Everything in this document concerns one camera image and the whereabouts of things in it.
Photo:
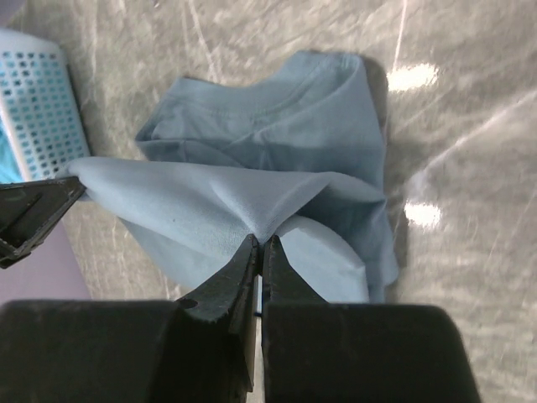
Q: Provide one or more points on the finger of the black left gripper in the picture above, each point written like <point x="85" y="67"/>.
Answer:
<point x="29" y="213"/>

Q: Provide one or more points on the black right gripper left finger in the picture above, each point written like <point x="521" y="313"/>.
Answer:
<point x="199" y="348"/>

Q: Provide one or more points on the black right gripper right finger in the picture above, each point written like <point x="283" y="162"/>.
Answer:
<point x="317" y="351"/>

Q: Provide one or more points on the grey-blue t shirt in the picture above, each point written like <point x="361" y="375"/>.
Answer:
<point x="299" y="155"/>

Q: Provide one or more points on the light cyan t shirt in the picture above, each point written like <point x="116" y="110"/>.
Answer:
<point x="9" y="172"/>

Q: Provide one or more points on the white plastic laundry basket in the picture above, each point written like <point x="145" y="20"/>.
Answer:
<point x="39" y="113"/>

